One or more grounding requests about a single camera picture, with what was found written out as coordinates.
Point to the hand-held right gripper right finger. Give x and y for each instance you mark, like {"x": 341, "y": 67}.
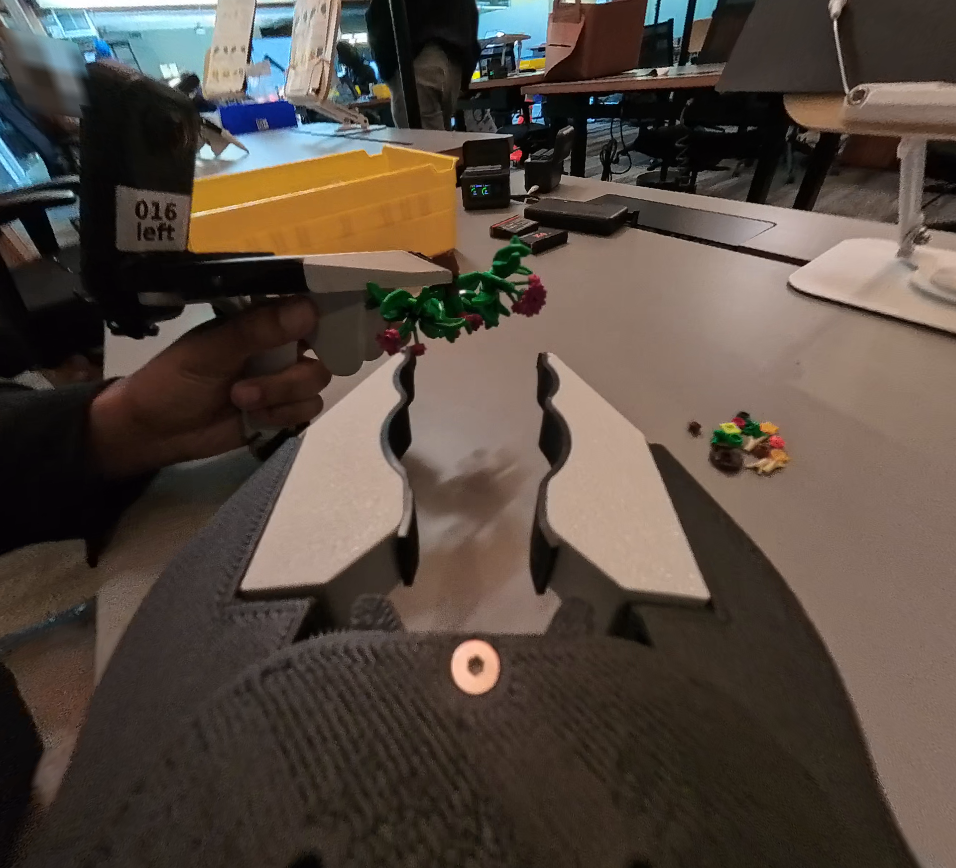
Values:
{"x": 620, "y": 509}

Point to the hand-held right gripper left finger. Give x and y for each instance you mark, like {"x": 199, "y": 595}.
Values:
{"x": 328, "y": 509}

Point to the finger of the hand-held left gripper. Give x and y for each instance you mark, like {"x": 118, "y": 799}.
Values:
{"x": 358, "y": 269}

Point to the green toy plant brown pot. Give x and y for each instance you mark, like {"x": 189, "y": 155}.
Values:
{"x": 407, "y": 304}

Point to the person's left forearm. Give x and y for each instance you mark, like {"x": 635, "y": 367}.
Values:
{"x": 45, "y": 464}

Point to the person's left hand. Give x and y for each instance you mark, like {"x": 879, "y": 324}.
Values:
{"x": 179, "y": 390}

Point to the yellow plastic bin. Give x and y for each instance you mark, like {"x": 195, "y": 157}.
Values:
{"x": 321, "y": 203}

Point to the black office chair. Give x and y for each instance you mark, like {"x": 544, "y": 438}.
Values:
{"x": 34, "y": 210}

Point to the blue plastic bin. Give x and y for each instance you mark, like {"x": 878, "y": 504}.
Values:
{"x": 258, "y": 115}

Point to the pile of small toy pieces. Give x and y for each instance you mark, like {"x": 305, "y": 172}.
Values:
{"x": 728, "y": 435}

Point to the wooden display board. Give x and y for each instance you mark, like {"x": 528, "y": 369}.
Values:
{"x": 317, "y": 24}
{"x": 230, "y": 39}

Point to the black case with display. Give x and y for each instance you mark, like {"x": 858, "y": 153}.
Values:
{"x": 484, "y": 181}

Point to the black power bank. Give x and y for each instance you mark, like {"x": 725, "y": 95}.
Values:
{"x": 575, "y": 214}

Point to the white document stand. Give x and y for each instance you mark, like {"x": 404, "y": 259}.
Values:
{"x": 859, "y": 278}

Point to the wooden office desk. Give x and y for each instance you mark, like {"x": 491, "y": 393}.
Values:
{"x": 635, "y": 82}

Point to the brown paper bag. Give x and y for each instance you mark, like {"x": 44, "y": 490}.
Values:
{"x": 597, "y": 31}

